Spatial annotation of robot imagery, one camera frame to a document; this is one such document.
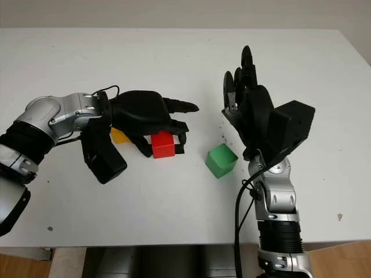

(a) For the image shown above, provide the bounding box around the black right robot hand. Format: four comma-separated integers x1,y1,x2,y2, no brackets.
221,45,279,162

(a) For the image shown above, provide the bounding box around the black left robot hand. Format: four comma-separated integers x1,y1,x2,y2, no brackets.
108,90,200,159

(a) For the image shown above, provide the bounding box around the yellow block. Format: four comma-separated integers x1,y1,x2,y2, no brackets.
110,127,133,145

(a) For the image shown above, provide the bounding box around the red block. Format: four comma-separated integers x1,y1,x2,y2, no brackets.
150,131,176,159

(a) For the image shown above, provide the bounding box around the green block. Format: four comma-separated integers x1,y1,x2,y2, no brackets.
206,143,239,179

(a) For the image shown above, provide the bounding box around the dark grey robot torso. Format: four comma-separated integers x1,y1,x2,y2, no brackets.
82,246,261,278

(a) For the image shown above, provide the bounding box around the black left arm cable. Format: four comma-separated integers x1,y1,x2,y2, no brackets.
56,85,120,145

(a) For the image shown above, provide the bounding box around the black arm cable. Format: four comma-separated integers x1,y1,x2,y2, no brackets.
56,85,120,145
234,169,268,278

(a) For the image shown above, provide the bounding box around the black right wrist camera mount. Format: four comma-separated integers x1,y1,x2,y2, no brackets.
271,100,317,166

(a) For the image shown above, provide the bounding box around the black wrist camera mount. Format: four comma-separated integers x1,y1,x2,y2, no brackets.
271,100,317,166
81,117,128,185

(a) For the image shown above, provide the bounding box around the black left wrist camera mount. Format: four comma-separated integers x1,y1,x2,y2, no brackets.
81,117,128,185

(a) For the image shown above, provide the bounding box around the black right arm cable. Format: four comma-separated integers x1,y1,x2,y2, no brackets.
234,169,268,278

